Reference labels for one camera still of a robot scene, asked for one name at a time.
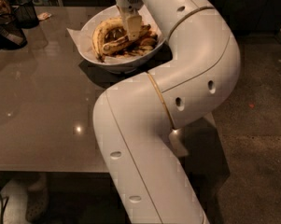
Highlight small banana right lower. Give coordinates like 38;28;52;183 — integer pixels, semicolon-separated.
140;37;157;47

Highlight small paper packet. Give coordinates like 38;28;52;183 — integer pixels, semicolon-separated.
37;12;51;21

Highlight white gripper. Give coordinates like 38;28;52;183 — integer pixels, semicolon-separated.
115;0;143;41

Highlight black mesh tray basket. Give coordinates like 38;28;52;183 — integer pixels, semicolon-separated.
0;14;27;49

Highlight white paper bowl liner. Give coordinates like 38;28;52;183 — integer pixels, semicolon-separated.
66;5;166;65

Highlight black floor cable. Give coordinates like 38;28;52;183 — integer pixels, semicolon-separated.
0;192;10;224

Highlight white ceramic bowl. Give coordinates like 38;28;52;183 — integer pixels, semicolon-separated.
77;4;167;75

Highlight black mesh pen cup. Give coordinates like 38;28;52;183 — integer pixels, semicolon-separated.
10;0;39;29

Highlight long spotted yellow banana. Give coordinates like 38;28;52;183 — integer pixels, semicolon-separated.
102;24;151;55

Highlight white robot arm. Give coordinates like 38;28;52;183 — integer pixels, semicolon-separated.
93;0;240;224

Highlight curved yellow banana left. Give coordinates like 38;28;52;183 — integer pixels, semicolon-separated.
92;17;126;62

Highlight grey perforated clog shoe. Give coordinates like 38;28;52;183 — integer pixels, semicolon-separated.
25;173;49;222

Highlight dark wall cabinets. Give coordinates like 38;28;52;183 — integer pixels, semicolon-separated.
58;0;281;39

